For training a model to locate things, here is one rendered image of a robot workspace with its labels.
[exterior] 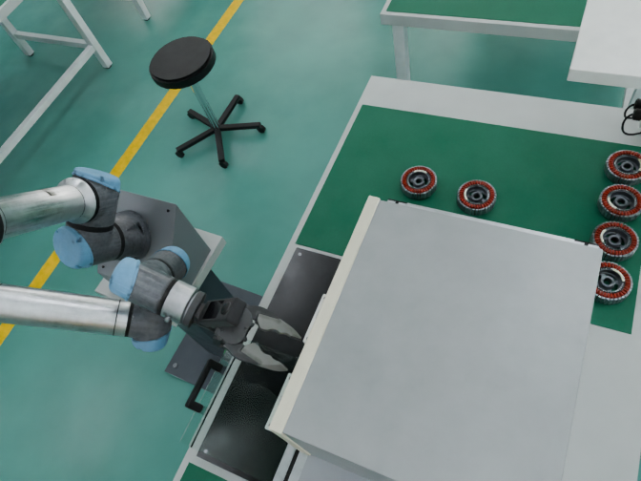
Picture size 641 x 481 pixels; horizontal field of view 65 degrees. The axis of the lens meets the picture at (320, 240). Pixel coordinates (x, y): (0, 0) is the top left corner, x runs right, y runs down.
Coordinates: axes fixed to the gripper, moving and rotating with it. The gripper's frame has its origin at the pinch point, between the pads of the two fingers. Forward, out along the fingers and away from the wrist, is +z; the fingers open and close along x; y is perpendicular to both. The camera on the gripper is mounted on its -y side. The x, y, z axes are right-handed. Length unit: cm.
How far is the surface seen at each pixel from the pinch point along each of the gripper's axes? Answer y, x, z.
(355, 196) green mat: 47, -64, 3
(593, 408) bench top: 15, -21, 72
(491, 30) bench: 40, -153, 24
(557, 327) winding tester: -29.4, -13.4, 32.5
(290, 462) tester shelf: 4.0, 17.1, 8.6
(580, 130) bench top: 22, -106, 58
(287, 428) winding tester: -15.8, 13.8, 3.3
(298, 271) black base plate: 48, -33, -4
